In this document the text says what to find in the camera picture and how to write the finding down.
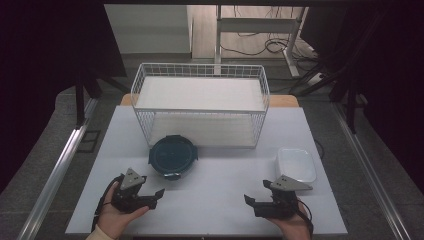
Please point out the black stand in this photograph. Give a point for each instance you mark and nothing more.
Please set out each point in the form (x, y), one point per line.
(80, 100)
(350, 100)

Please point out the person's left cream sleeve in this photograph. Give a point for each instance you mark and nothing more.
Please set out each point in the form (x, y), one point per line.
(98, 234)

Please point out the white power strip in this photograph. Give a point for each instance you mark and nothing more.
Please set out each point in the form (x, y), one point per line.
(316, 79)

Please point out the person's left hand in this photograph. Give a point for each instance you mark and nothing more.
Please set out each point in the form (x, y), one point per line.
(113, 220)

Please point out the white cabinet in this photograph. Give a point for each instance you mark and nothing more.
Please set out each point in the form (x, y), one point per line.
(150, 30)

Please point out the person's right hand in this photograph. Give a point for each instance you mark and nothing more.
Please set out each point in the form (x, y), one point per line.
(296, 228)

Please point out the aluminium rail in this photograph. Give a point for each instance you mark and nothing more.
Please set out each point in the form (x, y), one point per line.
(56, 173)
(370, 173)

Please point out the white metal desk frame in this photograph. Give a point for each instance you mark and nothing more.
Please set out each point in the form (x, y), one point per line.
(256, 25)

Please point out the round container dark blue lid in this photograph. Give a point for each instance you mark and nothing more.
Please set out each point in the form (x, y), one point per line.
(173, 156)

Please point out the white rectangular plastic container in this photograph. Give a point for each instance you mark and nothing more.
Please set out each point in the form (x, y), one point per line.
(295, 163)

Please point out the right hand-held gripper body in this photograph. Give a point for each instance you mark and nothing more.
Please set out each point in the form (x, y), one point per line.
(280, 206)

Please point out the wooden table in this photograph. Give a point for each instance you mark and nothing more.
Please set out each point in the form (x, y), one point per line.
(283, 100)

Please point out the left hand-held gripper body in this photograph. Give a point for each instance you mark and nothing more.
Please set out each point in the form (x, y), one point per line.
(133, 200)

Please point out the black flat floor frame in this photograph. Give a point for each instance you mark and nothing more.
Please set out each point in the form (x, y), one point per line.
(87, 150)

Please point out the dark curtain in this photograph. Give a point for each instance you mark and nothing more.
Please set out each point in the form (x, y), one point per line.
(393, 66)
(40, 66)

